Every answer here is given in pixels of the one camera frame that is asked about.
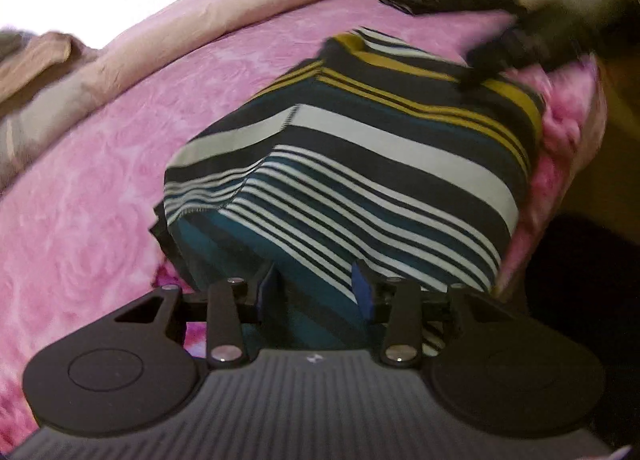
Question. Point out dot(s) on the grey and pink quilt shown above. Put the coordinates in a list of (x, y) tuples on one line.
[(175, 35)]

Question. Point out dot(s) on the grey folded cloth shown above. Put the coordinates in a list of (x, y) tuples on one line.
[(12, 42)]

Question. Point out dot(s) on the striped sweater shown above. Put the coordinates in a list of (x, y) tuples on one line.
[(375, 165)]

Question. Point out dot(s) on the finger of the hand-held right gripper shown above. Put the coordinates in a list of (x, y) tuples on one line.
[(492, 52)]

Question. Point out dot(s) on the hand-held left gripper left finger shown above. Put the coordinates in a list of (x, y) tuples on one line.
[(267, 290)]

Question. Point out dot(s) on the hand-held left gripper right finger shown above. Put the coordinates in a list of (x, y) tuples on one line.
[(362, 290)]

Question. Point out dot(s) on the beige folded blanket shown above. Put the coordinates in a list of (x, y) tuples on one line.
[(40, 65)]

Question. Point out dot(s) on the pink floral bedsheet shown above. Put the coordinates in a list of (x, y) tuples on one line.
[(75, 240)]

